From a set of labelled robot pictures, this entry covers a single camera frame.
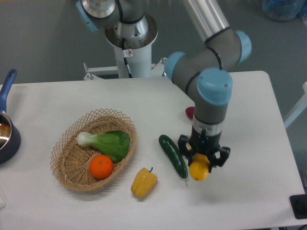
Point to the yellow bell pepper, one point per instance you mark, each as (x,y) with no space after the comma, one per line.
(143,183)

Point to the orange fruit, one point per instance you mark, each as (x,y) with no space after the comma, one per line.
(101,166)

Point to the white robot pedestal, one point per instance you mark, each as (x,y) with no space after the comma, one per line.
(132,44)

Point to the woven wicker basket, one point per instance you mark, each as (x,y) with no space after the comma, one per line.
(70,161)

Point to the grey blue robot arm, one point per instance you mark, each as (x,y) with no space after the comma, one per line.
(202,77)

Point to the yellow mango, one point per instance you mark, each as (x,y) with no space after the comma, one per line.
(199,168)

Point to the green cucumber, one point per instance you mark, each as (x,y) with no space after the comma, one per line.
(174,155)

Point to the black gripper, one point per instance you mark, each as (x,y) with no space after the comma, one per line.
(205,145)

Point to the green bok choy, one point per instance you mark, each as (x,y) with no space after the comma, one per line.
(114,144)

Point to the black device at edge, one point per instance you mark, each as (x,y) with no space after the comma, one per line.
(299,205)

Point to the blue saucepan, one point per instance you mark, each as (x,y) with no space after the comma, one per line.
(10,138)

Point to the white frame at right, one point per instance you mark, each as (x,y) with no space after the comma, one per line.
(297,109)

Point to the red fruit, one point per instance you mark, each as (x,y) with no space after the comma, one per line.
(190,112)

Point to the clear jar with blue items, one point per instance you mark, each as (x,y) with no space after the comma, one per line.
(281,10)

